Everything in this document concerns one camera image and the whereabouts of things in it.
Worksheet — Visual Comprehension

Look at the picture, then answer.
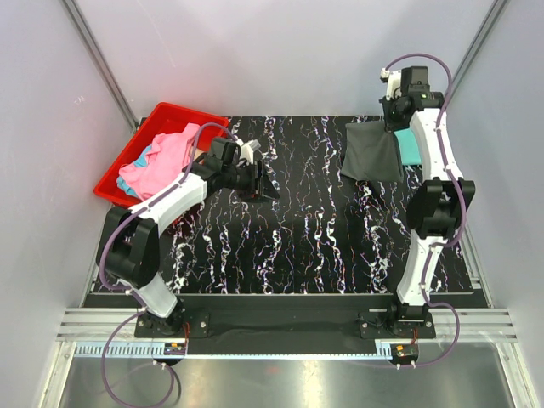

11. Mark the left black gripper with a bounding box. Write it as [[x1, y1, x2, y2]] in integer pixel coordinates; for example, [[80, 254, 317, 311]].
[[223, 161, 281, 204]]

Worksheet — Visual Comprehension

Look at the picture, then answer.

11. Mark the red plastic bin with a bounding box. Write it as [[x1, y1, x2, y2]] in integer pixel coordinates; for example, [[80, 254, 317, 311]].
[[93, 102, 230, 207]]

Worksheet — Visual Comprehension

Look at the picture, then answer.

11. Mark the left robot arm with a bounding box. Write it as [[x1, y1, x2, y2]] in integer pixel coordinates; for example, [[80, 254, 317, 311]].
[[96, 138, 280, 337]]

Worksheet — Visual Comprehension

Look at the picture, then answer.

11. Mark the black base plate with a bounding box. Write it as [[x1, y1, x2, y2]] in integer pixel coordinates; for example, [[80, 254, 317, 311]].
[[135, 294, 436, 357]]

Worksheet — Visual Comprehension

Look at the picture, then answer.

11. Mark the aluminium cross rail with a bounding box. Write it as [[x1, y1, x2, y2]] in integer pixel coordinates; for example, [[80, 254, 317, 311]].
[[40, 304, 543, 407]]

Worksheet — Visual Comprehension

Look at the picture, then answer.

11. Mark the left aluminium frame post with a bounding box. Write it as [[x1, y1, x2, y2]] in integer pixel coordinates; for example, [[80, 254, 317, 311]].
[[60, 0, 139, 132]]

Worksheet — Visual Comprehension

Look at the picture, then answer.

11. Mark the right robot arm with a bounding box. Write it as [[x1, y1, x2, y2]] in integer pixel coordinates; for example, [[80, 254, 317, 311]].
[[380, 66, 475, 337]]

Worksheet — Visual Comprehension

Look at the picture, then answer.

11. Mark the pink t-shirt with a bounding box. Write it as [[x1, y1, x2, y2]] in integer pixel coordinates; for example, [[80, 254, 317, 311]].
[[138, 123, 200, 201]]

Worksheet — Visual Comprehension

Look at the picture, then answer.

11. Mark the dark grey t-shirt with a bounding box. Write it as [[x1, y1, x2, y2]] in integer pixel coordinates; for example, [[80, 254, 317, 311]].
[[341, 122, 404, 183]]

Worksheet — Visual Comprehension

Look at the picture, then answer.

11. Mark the aluminium frame post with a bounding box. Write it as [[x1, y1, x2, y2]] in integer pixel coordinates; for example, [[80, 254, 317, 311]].
[[438, 0, 509, 110], [60, 0, 139, 132]]

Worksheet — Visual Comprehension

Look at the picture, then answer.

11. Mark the folded teal t-shirt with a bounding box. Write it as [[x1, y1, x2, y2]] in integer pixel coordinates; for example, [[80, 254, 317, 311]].
[[394, 128, 422, 166]]

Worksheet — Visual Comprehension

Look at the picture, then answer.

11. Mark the right aluminium frame post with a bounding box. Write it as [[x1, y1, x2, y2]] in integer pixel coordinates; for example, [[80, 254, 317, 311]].
[[438, 0, 509, 110]]

